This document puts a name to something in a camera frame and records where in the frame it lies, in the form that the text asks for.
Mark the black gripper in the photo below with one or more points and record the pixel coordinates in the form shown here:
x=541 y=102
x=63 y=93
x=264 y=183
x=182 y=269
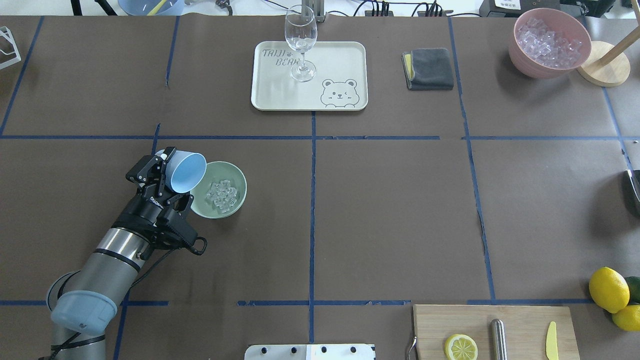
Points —
x=145 y=206

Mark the light blue plastic cup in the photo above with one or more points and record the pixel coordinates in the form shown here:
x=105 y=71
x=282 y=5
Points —
x=184 y=170

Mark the green ceramic bowl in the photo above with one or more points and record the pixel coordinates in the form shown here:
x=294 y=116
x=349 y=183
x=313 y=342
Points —
x=216 y=171

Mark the clear ice cubes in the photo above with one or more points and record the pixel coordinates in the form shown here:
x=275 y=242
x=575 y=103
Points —
x=222 y=195

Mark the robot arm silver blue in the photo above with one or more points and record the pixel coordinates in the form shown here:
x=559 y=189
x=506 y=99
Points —
x=82 y=303

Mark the blue bowl with fork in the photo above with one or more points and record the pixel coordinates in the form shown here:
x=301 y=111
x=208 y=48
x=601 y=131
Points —
x=144 y=7

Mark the pink bowl with ice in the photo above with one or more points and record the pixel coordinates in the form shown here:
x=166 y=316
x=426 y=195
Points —
x=547 y=43

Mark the black tripod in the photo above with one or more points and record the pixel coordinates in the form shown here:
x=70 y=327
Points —
x=96 y=8

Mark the clear wine glass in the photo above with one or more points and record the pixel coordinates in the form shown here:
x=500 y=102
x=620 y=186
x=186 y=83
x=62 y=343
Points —
x=301 y=34

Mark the white cup rack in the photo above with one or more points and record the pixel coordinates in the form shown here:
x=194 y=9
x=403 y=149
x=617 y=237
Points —
x=9 y=52

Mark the grey folded cloth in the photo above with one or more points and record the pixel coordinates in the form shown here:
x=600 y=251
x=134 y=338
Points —
x=428 y=69

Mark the half lemon slice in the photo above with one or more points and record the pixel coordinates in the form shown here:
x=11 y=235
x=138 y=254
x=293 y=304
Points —
x=460 y=347

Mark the yellow plastic knife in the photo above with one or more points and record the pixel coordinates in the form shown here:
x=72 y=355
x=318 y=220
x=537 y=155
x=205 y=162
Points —
x=551 y=342

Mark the yellow lemon near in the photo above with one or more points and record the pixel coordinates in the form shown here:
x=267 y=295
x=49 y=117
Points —
x=609 y=290

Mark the yellow lemon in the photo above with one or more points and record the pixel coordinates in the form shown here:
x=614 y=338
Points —
x=628 y=318
x=609 y=290

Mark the green lime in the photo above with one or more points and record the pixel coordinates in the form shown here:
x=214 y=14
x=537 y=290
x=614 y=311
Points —
x=633 y=284

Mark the yellow lemon far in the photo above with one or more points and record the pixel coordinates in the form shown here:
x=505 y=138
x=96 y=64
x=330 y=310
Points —
x=628 y=318

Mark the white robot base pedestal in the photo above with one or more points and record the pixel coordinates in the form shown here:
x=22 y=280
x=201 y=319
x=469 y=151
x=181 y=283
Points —
x=331 y=351

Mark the wooden stand with camera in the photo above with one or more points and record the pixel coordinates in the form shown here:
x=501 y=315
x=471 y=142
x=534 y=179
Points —
x=607 y=65

